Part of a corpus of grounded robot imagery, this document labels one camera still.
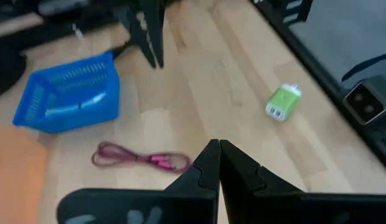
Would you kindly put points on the silver table-level camera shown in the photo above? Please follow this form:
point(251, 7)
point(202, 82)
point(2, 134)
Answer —
point(365, 102)

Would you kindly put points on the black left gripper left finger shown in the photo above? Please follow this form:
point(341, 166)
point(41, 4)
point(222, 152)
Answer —
point(199, 183)

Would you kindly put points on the blue plastic basket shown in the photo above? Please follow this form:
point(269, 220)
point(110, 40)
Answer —
point(87, 118)

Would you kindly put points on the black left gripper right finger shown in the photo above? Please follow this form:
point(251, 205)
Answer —
point(249, 193)

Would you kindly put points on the green usb wall charger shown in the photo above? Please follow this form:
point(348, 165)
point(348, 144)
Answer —
point(281, 102)

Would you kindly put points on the black aluminium table frame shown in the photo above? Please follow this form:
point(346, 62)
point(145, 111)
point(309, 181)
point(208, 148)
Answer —
point(330, 85)

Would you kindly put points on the black round lamp base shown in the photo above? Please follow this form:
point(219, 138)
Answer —
point(6, 68)

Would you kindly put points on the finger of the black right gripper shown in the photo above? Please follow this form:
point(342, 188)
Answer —
point(157, 25)
point(138, 28)

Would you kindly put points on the orange translucent plastic bin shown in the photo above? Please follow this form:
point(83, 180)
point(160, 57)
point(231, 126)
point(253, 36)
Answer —
point(15, 174)

